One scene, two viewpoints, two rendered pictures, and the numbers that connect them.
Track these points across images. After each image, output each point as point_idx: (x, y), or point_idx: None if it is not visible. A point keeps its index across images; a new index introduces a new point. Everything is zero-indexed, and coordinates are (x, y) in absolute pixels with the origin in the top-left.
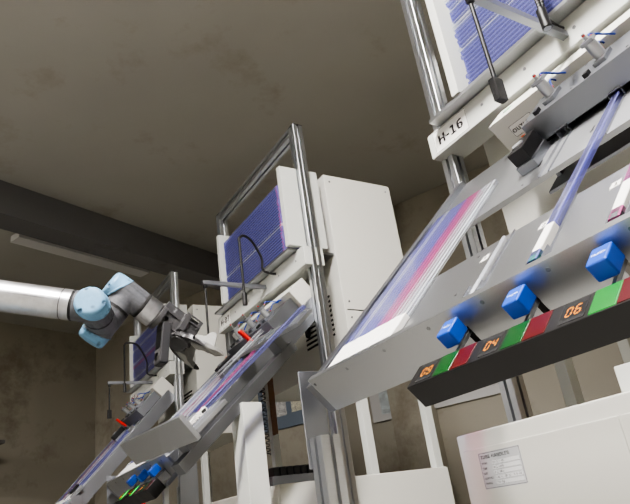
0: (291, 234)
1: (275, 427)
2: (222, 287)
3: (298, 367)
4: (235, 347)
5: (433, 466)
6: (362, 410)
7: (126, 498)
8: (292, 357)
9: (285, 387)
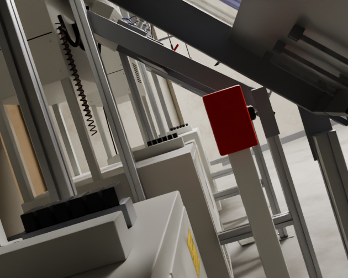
0: None
1: (88, 109)
2: None
3: (88, 68)
4: (148, 36)
5: (80, 173)
6: None
7: None
8: (82, 56)
9: (84, 78)
